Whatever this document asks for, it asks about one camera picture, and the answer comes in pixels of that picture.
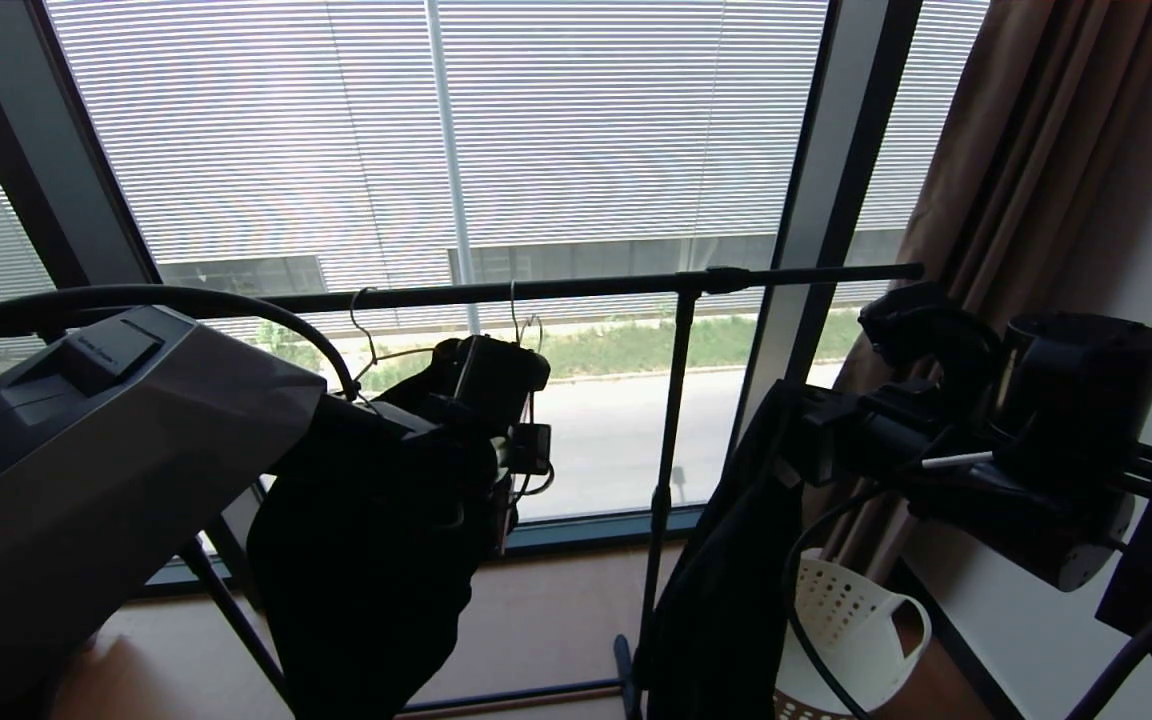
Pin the white laundry basket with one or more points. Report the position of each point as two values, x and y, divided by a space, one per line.
856 640

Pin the pink clothes hanger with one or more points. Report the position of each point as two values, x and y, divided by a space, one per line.
368 320
514 310

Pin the brown curtain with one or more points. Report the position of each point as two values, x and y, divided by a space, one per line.
1016 150

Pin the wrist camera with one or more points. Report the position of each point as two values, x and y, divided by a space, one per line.
531 448
926 325

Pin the black garment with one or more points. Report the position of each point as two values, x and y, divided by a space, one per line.
726 580
366 560

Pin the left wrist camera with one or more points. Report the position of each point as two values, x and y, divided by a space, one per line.
531 448

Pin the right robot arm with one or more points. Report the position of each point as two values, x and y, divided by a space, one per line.
1076 400

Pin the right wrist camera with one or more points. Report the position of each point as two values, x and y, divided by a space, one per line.
926 325

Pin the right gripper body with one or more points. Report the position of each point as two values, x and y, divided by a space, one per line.
876 435

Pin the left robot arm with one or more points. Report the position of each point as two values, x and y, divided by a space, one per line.
86 480

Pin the black clothes rack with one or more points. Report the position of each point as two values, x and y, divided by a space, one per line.
586 290

